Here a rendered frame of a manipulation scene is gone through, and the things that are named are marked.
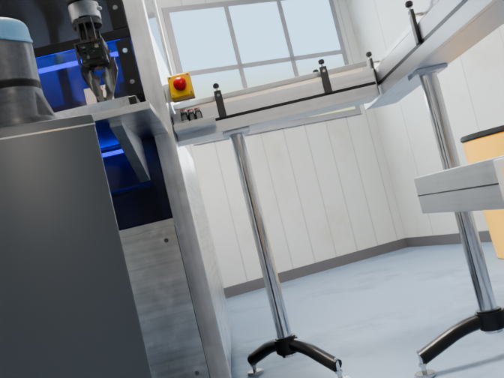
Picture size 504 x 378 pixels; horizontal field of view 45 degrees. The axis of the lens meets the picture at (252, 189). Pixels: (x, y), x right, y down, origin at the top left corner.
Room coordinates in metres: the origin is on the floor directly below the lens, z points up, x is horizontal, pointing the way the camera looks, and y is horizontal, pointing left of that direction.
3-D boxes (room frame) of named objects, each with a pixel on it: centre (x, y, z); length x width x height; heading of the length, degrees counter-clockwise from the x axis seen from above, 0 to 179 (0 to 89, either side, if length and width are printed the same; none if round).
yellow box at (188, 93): (1.90, 0.14, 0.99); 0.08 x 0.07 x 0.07; 2
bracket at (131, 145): (1.70, 0.30, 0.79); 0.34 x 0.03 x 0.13; 2
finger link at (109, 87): (1.51, 0.29, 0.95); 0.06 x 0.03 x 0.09; 3
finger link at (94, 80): (1.51, 0.32, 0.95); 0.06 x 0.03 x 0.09; 3
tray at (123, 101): (1.69, 0.38, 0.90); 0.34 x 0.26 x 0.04; 2
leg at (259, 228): (2.05, 0.01, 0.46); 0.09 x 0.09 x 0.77; 2
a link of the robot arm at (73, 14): (1.51, 0.30, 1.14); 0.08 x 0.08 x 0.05
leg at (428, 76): (1.75, -0.57, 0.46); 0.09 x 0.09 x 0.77; 2
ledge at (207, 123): (1.94, 0.13, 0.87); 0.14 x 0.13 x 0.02; 2
